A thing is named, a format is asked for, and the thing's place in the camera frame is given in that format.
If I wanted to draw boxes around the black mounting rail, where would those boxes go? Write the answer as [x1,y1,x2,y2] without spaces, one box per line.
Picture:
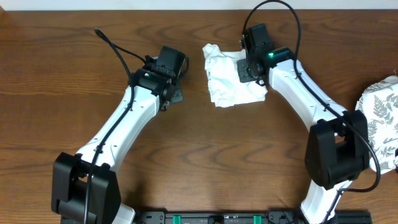
[132,211,373,224]

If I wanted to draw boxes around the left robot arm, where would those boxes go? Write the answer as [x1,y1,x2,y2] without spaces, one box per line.
[51,46,189,224]

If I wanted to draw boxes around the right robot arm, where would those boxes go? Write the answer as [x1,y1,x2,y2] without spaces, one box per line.
[237,24,372,223]

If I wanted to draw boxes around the fern print fabric container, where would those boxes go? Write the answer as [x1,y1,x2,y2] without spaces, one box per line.
[355,75,397,174]

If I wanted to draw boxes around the white printed t-shirt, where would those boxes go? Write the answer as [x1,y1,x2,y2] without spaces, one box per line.
[202,44,267,108]

